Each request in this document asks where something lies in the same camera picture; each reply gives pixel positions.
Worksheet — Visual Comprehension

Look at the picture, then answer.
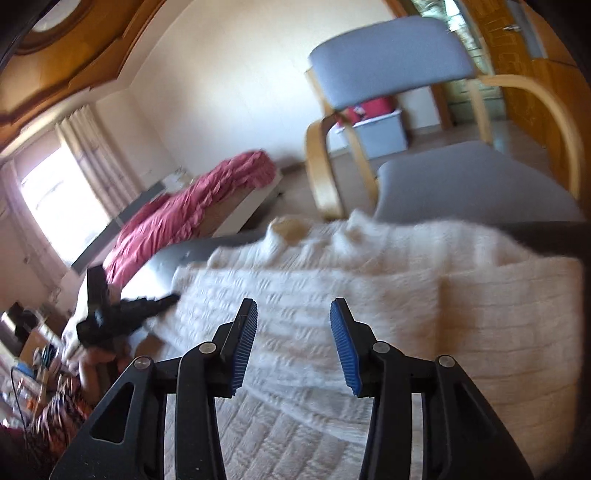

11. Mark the white knit sweater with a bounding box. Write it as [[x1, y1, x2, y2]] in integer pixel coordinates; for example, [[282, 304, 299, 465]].
[[147, 212, 584, 479]]

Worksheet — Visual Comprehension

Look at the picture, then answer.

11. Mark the person's left hand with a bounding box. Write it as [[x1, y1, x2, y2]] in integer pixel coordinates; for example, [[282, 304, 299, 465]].
[[78, 347, 131, 407]]

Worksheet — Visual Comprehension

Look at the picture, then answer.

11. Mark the red ruffled duvet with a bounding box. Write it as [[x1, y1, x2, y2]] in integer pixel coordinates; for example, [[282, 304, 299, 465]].
[[103, 150, 277, 288]]

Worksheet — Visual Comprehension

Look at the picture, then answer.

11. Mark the beige patterned curtain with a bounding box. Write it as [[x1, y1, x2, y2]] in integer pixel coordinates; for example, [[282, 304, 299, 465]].
[[55, 105, 142, 219]]

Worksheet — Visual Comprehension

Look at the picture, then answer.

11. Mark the grey plastic storage bin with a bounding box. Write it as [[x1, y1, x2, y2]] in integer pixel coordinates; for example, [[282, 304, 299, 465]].
[[353, 107, 409, 160]]

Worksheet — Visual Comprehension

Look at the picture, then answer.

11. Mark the red fabric storage box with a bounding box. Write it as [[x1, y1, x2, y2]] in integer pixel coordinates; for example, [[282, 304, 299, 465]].
[[338, 96, 398, 126]]

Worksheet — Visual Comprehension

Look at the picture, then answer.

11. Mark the grey cushioned wooden armchair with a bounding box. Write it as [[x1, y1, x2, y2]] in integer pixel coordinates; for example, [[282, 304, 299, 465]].
[[303, 15, 587, 225]]

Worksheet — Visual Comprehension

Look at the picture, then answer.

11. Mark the wooden wardrobe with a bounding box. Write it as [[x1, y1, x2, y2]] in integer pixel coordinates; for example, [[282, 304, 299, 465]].
[[530, 8, 591, 186]]

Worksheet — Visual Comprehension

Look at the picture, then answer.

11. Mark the bed with white frame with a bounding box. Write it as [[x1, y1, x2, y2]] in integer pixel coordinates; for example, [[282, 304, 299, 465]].
[[71, 168, 283, 276]]

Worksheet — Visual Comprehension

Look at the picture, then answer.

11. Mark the wooden door with handle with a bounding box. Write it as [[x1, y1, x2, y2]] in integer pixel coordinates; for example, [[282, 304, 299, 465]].
[[462, 0, 546, 147]]

